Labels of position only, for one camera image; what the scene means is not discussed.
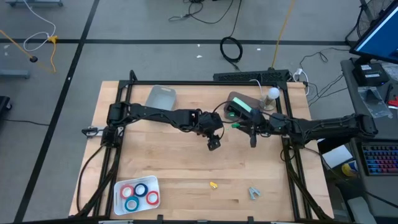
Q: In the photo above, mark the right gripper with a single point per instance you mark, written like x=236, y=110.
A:
x=270, y=124

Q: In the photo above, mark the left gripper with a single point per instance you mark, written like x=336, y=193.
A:
x=210, y=124

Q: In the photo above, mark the black stapler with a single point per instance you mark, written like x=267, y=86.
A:
x=241, y=114

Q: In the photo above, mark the mint green stapler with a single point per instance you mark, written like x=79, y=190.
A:
x=242, y=104

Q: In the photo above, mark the yellow staple remover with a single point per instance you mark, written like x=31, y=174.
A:
x=213, y=185

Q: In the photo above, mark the grey staple remover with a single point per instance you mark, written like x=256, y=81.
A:
x=252, y=193

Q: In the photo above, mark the red tape roll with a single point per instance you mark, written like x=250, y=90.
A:
x=147, y=198

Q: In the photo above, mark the dark blue tape roll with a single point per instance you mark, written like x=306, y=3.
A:
x=136, y=190

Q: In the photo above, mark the pink tape roll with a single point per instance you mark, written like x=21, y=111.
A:
x=121, y=192

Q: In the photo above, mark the teal tape roll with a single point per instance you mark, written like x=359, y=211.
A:
x=126, y=204

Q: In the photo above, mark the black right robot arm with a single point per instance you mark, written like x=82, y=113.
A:
x=329, y=127

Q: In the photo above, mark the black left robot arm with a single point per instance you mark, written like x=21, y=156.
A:
x=149, y=113

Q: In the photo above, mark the brown translucent plastic bin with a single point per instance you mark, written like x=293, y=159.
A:
x=256, y=106

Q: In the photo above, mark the white bulb table lamp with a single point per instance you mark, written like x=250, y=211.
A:
x=273, y=92

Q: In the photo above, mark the black perforated metal box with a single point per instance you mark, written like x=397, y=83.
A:
x=248, y=76

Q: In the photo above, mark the grey plastic bin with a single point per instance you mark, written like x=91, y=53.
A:
x=161, y=96

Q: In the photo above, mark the white plastic tray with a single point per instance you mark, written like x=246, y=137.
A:
x=152, y=182

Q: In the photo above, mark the white paper sheet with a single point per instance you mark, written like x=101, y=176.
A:
x=337, y=156

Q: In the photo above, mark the clear plastic bag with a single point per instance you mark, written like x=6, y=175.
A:
x=373, y=102

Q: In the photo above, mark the black mini computer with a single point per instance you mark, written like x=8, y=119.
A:
x=370, y=74

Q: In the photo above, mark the backlit computer keyboard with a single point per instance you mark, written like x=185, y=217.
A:
x=381, y=158

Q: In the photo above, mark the grey desk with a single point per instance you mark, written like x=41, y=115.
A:
x=385, y=130

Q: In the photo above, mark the red hand tool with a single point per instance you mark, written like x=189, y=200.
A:
x=393, y=102

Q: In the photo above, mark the black floor fan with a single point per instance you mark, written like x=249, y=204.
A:
x=365, y=21

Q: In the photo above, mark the computer monitor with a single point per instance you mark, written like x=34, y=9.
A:
x=379, y=37

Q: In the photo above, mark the grey metal cart base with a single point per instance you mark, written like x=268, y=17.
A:
x=34, y=3
x=14, y=74

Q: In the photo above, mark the black caster base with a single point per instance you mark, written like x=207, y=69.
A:
x=3, y=105

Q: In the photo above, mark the black aluminium table frame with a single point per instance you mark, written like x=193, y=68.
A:
x=186, y=82

